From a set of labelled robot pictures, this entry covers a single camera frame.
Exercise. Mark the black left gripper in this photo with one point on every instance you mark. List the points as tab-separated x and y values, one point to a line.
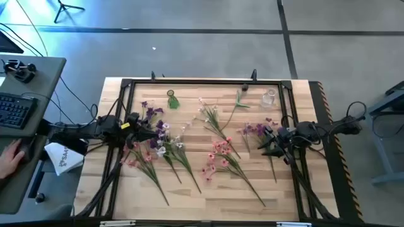
132	130

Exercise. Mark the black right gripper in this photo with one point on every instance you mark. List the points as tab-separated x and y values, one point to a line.
285	140

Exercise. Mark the dark purple flower bunch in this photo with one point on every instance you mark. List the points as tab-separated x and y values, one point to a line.
150	112
160	124

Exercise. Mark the magenta flower bunch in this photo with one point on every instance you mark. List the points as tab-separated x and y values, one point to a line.
260	128

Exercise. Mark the pink flower bunch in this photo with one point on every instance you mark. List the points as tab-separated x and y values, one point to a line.
148	158
224	162

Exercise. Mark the white flower bunch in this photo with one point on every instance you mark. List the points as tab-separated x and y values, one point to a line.
213	118
180	145

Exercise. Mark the clear glass vase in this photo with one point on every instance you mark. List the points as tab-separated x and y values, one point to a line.
268	99

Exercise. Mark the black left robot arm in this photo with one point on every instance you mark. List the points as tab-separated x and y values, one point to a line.
107	127

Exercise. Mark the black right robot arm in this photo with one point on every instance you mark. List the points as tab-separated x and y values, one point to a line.
307	130

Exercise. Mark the green glass vase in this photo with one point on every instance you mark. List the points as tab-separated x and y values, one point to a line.
173	103

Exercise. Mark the green leaf stem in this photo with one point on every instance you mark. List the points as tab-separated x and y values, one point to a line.
241	105

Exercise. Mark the black table clamp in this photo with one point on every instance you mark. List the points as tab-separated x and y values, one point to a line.
254	75
153	76

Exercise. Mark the small black table device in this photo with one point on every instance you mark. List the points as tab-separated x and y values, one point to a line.
245	87

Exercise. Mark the white printed paper bag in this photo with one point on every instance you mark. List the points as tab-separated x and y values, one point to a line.
63	157

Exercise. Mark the grey blue metal cart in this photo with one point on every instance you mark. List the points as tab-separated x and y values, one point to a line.
383	151

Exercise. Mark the dark desk leg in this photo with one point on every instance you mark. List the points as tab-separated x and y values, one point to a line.
36	179

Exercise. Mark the black computer mouse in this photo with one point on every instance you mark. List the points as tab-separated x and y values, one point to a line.
27	148

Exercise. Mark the grey desk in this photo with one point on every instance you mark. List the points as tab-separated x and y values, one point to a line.
31	85

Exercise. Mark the black keyboard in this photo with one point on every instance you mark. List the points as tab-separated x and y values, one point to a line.
15	110

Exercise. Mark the person's hand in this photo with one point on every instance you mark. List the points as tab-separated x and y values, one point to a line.
9	160

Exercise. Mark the black tripod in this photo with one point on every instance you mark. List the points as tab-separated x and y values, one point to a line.
61	8

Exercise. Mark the black monitor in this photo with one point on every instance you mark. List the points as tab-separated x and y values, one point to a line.
8	44

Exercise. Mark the black aluminium table frame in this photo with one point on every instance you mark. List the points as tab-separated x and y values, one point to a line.
205	82

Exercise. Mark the white metal bracket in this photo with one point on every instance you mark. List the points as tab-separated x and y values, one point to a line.
293	224
116	223

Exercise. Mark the black desk clamp mount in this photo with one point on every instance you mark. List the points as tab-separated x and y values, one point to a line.
20	72

